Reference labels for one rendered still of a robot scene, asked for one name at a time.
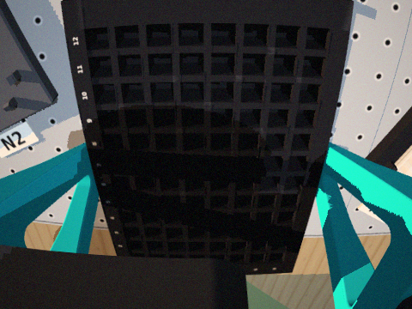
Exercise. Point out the beige well plate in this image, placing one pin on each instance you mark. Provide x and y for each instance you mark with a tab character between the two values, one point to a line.
404	163

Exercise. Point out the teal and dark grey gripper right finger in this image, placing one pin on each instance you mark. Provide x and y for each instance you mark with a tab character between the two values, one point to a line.
388	194

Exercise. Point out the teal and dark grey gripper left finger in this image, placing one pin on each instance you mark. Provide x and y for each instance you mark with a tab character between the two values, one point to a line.
27	194

